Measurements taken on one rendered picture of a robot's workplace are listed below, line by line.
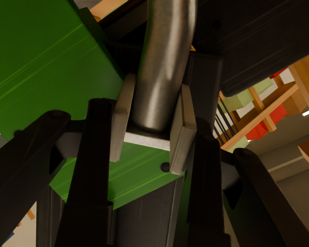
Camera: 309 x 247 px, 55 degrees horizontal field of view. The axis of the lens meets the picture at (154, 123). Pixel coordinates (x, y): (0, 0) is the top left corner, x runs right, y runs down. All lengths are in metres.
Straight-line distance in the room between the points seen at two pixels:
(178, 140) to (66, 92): 0.11
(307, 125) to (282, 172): 2.36
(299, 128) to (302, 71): 8.67
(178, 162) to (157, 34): 0.08
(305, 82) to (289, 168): 6.78
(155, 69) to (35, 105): 0.11
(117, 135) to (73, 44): 0.10
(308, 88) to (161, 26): 0.87
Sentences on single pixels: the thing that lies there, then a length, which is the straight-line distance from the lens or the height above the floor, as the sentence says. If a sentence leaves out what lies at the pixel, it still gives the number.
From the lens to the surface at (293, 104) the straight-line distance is 4.16.
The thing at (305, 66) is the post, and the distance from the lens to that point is 1.02.
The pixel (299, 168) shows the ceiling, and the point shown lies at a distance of 7.80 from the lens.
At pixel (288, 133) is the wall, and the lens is 9.66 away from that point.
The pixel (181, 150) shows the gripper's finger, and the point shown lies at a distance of 0.15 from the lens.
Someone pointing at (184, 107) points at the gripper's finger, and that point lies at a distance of 0.17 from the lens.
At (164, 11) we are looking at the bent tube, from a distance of 0.18.
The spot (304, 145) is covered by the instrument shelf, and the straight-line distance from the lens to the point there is 0.82.
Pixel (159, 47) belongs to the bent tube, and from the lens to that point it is 0.18.
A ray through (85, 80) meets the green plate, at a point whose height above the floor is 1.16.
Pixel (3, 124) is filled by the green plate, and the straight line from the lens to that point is 0.27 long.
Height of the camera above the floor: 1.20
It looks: 6 degrees up
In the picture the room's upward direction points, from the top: 149 degrees clockwise
